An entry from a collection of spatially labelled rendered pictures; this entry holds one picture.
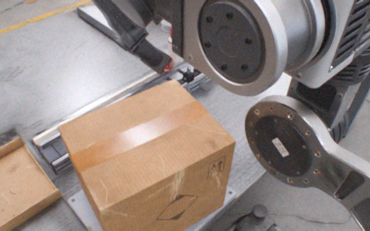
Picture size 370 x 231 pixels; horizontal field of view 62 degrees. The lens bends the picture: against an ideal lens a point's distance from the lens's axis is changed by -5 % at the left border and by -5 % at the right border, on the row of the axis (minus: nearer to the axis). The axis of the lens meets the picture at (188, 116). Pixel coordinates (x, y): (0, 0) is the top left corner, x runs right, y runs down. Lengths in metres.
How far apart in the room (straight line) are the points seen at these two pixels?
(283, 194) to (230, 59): 1.69
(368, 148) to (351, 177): 1.82
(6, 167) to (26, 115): 0.23
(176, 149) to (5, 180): 0.60
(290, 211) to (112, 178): 1.44
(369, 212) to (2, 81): 1.31
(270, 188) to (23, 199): 1.39
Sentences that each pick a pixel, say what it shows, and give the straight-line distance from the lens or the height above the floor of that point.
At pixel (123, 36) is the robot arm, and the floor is 1.15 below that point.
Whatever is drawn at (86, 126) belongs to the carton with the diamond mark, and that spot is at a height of 1.12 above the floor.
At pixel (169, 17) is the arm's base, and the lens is 0.39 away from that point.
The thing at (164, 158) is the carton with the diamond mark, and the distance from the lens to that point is 0.63.
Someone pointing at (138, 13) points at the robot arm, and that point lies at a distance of 0.46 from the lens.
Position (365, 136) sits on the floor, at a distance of 2.51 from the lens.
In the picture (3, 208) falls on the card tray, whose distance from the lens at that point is 1.02.
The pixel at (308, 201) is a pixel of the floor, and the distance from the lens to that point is 2.01.
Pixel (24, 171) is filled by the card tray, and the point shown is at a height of 0.83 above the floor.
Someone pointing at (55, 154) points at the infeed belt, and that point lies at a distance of 1.01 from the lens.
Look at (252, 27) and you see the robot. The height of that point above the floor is 1.48.
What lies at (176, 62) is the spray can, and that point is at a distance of 1.13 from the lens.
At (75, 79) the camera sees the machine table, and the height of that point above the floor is 0.83.
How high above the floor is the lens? 1.62
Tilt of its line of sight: 45 degrees down
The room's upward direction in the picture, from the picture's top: 1 degrees clockwise
